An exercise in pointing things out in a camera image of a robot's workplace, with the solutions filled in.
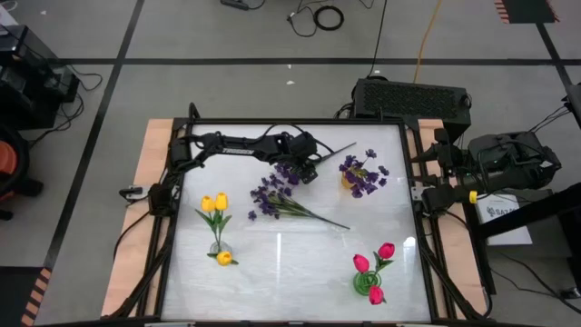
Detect black cable bundle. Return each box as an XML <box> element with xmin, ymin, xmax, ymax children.
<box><xmin>526</xmin><ymin>104</ymin><xmax>574</xmax><ymax>135</ymax></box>

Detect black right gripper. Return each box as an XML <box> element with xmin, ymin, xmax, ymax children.
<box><xmin>410</xmin><ymin>128</ymin><xmax>471</xmax><ymax>173</ymax></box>

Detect purple artificial flower bunch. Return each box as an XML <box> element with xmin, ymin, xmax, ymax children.
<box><xmin>338</xmin><ymin>148</ymin><xmax>390</xmax><ymax>200</ymax></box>
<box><xmin>273</xmin><ymin>141</ymin><xmax>359</xmax><ymax>188</ymax></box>
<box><xmin>248</xmin><ymin>174</ymin><xmax>352</xmax><ymax>232</ymax></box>

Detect black cable coil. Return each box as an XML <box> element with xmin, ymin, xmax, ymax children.
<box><xmin>312</xmin><ymin>4</ymin><xmax>346</xmax><ymax>33</ymax></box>

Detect light wooden board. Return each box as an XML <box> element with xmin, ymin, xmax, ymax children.
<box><xmin>100</xmin><ymin>117</ymin><xmax>185</xmax><ymax>318</ymax></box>
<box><xmin>415</xmin><ymin>117</ymin><xmax>490</xmax><ymax>319</ymax></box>

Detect orange and black bin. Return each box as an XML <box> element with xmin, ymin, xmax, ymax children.
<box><xmin>0</xmin><ymin>121</ymin><xmax>46</xmax><ymax>223</ymax></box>

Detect black mat with striped edge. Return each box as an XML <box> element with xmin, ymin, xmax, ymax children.
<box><xmin>492</xmin><ymin>0</ymin><xmax>561</xmax><ymax>25</ymax></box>
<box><xmin>0</xmin><ymin>265</ymin><xmax>54</xmax><ymax>327</ymax></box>

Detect pink artificial tulip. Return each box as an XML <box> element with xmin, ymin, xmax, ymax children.
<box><xmin>368</xmin><ymin>285</ymin><xmax>389</xmax><ymax>307</ymax></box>
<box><xmin>371</xmin><ymin>243</ymin><xmax>398</xmax><ymax>274</ymax></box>
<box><xmin>352</xmin><ymin>253</ymin><xmax>372</xmax><ymax>279</ymax></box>

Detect clear glass vase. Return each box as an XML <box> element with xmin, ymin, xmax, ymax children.
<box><xmin>209</xmin><ymin>239</ymin><xmax>234</xmax><ymax>261</ymax></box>

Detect long black cable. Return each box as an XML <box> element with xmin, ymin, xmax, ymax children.
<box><xmin>365</xmin><ymin>0</ymin><xmax>390</xmax><ymax>79</ymax></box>

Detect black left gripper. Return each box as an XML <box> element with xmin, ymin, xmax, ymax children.
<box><xmin>285</xmin><ymin>131</ymin><xmax>320</xmax><ymax>185</ymax></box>

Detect black equipment cart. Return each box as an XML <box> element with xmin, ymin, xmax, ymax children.
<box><xmin>0</xmin><ymin>23</ymin><xmax>83</xmax><ymax>132</ymax></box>

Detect yellow cable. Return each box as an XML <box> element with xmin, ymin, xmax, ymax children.
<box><xmin>411</xmin><ymin>0</ymin><xmax>445</xmax><ymax>85</ymax></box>

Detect black aluminium table frame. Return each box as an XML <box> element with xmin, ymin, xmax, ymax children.
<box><xmin>153</xmin><ymin>116</ymin><xmax>439</xmax><ymax>324</ymax></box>

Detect black power adapter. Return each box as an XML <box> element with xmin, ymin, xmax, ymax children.
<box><xmin>558</xmin><ymin>284</ymin><xmax>581</xmax><ymax>302</ymax></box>

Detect black perforated computer case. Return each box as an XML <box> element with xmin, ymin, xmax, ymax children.
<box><xmin>351</xmin><ymin>75</ymin><xmax>474</xmax><ymax>147</ymax></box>

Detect black diagonal frame brace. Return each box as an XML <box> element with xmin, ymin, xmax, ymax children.
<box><xmin>111</xmin><ymin>240</ymin><xmax>179</xmax><ymax>319</ymax></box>
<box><xmin>416</xmin><ymin>213</ymin><xmax>485</xmax><ymax>322</ymax></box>

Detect yellow artificial tulip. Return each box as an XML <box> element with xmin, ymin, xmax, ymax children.
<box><xmin>194</xmin><ymin>195</ymin><xmax>223</xmax><ymax>251</ymax></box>
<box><xmin>206</xmin><ymin>249</ymin><xmax>240</xmax><ymax>268</ymax></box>
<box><xmin>213</xmin><ymin>192</ymin><xmax>233</xmax><ymax>251</ymax></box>

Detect loose black cable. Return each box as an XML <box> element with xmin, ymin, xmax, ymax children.
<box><xmin>285</xmin><ymin>0</ymin><xmax>320</xmax><ymax>39</ymax></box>

